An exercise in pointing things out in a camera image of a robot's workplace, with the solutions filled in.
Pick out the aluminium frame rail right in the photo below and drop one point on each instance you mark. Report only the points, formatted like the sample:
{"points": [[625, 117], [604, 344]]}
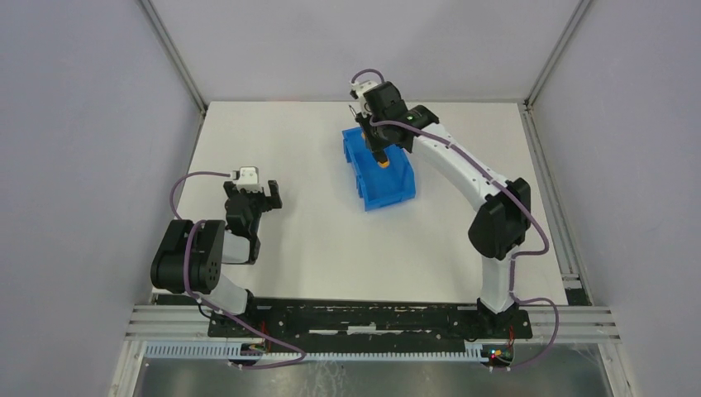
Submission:
{"points": [[572, 270]]}

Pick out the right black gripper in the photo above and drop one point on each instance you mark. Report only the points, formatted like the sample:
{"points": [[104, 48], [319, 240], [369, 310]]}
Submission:
{"points": [[374, 136]]}

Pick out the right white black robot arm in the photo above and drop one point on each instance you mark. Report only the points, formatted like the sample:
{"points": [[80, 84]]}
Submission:
{"points": [[501, 205]]}

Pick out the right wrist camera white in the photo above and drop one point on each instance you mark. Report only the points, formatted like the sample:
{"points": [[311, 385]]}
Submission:
{"points": [[358, 89]]}

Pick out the aluminium frame rail left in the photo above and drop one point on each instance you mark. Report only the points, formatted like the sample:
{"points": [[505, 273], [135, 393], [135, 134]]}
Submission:
{"points": [[175, 58]]}

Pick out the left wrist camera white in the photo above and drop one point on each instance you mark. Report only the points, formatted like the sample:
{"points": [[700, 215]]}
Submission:
{"points": [[247, 178]]}

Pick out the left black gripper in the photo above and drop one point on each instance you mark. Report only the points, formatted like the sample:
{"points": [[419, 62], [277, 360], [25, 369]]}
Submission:
{"points": [[255, 198]]}

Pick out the white slotted cable duct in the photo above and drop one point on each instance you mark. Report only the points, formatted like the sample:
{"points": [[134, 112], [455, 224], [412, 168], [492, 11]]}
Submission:
{"points": [[238, 351]]}

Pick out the blue plastic storage bin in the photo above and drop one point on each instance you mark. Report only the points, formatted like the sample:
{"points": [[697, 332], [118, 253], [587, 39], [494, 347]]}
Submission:
{"points": [[378, 187]]}

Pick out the aluminium front rail profiles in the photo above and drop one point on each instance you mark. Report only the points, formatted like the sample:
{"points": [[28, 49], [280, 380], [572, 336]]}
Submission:
{"points": [[578, 324]]}

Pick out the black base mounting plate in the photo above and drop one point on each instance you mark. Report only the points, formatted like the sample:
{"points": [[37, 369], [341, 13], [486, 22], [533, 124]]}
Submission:
{"points": [[314, 325]]}

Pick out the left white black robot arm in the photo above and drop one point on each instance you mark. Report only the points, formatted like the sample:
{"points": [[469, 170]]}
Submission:
{"points": [[189, 259]]}

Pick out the aluminium frame rail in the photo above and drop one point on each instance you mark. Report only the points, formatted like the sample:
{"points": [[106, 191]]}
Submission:
{"points": [[572, 270], [175, 58]]}

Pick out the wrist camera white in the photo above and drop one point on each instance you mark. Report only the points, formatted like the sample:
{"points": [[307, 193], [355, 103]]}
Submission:
{"points": [[358, 89], [247, 178]]}

